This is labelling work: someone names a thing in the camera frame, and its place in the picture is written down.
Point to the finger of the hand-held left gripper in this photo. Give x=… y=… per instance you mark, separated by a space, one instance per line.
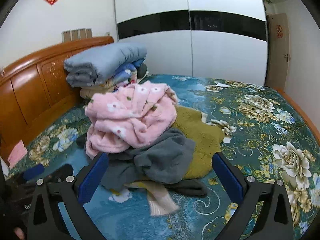
x=33 y=173
x=61 y=171

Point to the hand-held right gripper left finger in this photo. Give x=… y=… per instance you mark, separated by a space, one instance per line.
x=91 y=180

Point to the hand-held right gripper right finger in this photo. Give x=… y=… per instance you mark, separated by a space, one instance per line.
x=228 y=180

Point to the pink floral fleece garment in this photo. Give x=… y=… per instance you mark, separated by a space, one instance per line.
x=130 y=120

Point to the person's left hand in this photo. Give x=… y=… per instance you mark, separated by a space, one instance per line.
x=19 y=233

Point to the small pink cloth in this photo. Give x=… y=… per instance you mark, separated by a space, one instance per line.
x=17 y=153

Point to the black sock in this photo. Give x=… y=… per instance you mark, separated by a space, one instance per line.
x=81 y=141

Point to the dark grey garment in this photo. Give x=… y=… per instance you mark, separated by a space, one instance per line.
x=190 y=187

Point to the olive knitted sweater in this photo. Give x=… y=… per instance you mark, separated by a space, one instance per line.
x=200 y=140

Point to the teal floral bed blanket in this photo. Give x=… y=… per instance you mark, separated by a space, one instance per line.
x=250 y=135

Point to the grey fleece garment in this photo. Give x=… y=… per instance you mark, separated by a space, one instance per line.
x=162 y=160

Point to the cream and yellow garment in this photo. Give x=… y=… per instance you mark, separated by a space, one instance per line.
x=160 y=202

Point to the beige pillow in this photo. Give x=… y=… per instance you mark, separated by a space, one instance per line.
x=87 y=92

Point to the wooden bed headboard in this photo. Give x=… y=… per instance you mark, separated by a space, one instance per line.
x=37 y=85

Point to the white paper scrap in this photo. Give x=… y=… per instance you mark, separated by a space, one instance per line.
x=222 y=85

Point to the folded blue floral quilt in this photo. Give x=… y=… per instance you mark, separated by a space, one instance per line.
x=125 y=73

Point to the dark cushion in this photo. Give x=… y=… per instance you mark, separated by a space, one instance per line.
x=143 y=71

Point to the wooden door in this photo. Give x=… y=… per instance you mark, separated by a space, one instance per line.
x=277 y=60

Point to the white and black wardrobe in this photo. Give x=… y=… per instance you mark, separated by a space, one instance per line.
x=162 y=52

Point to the red door decoration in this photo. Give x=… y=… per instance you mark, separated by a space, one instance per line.
x=279 y=31

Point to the wooden bed side rail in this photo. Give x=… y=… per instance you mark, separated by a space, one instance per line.
x=300 y=107

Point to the beige wall panels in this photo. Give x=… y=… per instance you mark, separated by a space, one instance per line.
x=75 y=35

